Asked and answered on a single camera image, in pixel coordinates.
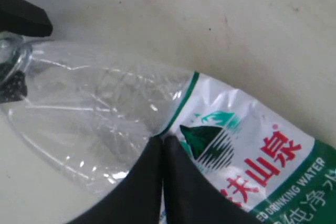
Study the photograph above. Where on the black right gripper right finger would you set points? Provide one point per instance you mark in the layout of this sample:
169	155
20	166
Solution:
189	198

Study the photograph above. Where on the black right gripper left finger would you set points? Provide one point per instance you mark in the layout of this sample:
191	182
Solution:
137	198

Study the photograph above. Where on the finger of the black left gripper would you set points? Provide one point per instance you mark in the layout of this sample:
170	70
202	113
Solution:
14	89
24	18

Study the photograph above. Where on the clear plastic water bottle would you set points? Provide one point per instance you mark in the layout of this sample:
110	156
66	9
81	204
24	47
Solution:
90	113

